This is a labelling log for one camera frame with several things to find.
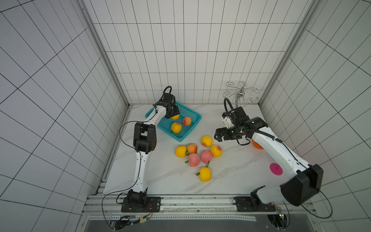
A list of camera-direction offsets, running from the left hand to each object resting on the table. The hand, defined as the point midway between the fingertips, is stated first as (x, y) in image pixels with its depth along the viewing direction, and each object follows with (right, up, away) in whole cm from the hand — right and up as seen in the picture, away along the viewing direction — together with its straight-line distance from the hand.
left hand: (176, 114), depth 105 cm
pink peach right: (+20, -25, -21) cm, 38 cm away
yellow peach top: (+21, -18, -14) cm, 31 cm away
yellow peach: (0, -2, -5) cm, 5 cm away
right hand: (+28, -11, -25) cm, 39 cm away
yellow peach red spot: (+27, -23, -18) cm, 39 cm away
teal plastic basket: (-8, -8, +2) cm, 11 cm away
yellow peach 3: (+4, -23, -18) cm, 30 cm away
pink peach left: (+12, -27, -23) cm, 37 cm away
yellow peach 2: (+1, -9, -8) cm, 12 cm away
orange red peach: (+8, -5, -3) cm, 10 cm away
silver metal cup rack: (+42, +14, -17) cm, 47 cm away
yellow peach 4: (+18, -33, -28) cm, 47 cm away
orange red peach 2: (+12, -21, -17) cm, 30 cm away
